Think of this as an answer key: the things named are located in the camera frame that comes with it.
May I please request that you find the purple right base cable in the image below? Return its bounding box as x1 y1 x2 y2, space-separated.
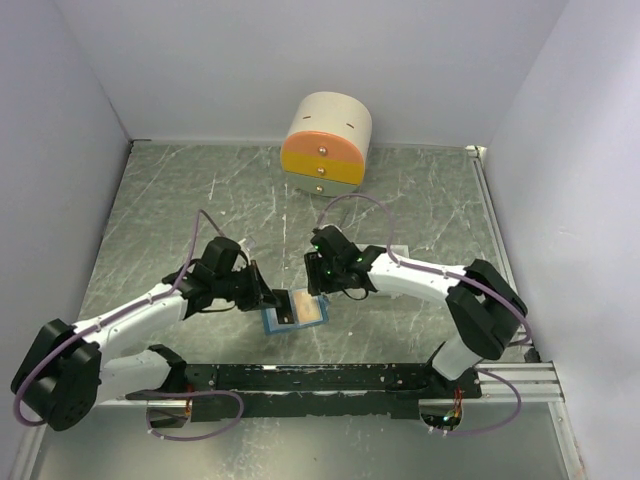
428 368 524 437

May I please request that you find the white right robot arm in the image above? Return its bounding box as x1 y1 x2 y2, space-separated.
304 225 528 398

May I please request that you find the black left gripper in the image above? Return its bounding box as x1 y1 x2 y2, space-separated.
213 259 281 311

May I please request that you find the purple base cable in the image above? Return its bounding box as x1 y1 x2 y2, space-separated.
428 368 524 437
127 387 246 442

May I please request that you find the blue card holder wallet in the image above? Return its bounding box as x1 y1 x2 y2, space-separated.
261 289 329 335

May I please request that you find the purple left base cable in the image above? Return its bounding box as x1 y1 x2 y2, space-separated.
127 387 246 442

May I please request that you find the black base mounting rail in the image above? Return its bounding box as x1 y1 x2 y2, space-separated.
124 362 489 424

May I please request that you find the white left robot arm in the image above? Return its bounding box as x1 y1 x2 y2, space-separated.
11 237 283 431

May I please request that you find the round three-drawer mini cabinet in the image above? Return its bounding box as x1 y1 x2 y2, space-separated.
280 91 372 197

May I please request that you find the gold magnetic stripe card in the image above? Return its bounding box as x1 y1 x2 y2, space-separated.
292 290 323 325

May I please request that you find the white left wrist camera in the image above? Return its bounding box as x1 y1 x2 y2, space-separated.
239 237 257 252

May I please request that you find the white card tray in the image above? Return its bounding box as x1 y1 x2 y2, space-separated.
352 243 409 301

